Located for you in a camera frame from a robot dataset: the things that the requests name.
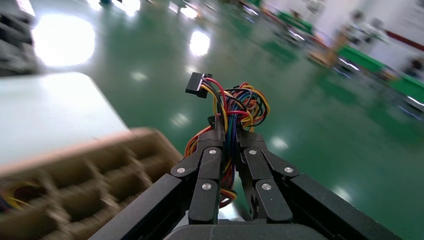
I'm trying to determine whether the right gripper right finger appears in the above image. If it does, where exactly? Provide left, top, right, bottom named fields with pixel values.
left=235, top=127, right=300, bottom=224

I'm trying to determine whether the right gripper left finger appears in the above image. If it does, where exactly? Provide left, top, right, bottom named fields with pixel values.
left=170, top=115, right=226, bottom=225

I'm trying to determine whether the silver power supply with cables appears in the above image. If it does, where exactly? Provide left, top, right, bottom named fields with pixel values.
left=183, top=72, right=271, bottom=210

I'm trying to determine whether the brown cardboard box with dividers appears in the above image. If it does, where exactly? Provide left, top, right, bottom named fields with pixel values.
left=0, top=127, right=185, bottom=240

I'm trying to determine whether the green workbench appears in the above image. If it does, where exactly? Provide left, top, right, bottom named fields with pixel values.
left=337, top=44, right=424, bottom=100

